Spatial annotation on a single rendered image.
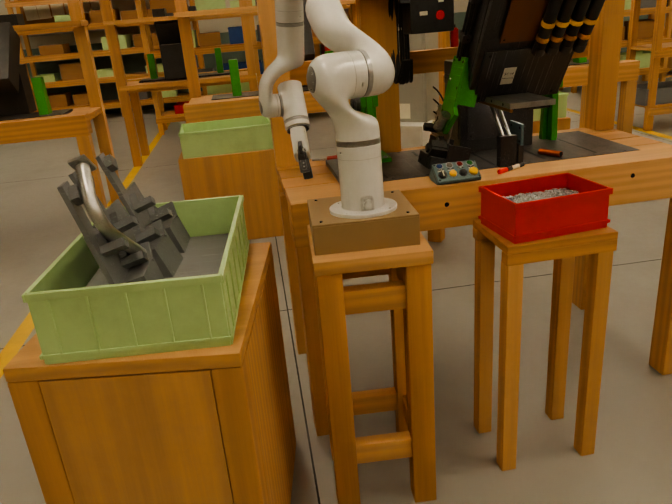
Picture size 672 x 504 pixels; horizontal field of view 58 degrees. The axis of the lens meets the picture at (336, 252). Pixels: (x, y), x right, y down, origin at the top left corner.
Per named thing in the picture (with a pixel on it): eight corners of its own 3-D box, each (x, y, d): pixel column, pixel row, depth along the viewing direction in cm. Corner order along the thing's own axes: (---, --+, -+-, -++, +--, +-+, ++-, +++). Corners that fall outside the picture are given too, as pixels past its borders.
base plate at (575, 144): (640, 155, 223) (640, 149, 222) (345, 191, 208) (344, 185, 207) (578, 135, 261) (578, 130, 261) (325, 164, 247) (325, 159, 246)
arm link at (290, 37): (256, 25, 187) (263, 122, 202) (307, 22, 191) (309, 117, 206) (251, 20, 194) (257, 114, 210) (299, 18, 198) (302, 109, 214)
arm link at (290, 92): (283, 117, 201) (310, 114, 203) (276, 79, 203) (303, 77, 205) (279, 126, 209) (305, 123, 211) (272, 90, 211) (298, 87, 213)
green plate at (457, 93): (472, 122, 217) (487, 61, 210) (450, 118, 215) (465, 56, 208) (460, 117, 227) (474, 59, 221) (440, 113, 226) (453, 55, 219)
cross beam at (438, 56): (587, 57, 264) (589, 35, 261) (289, 86, 247) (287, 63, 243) (581, 56, 269) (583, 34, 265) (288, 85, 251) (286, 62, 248)
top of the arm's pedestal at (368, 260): (434, 264, 162) (433, 250, 161) (314, 277, 160) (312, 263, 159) (409, 225, 192) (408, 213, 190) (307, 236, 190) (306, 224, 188)
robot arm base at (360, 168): (405, 213, 164) (401, 144, 158) (336, 222, 161) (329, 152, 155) (387, 196, 182) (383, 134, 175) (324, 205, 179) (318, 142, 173)
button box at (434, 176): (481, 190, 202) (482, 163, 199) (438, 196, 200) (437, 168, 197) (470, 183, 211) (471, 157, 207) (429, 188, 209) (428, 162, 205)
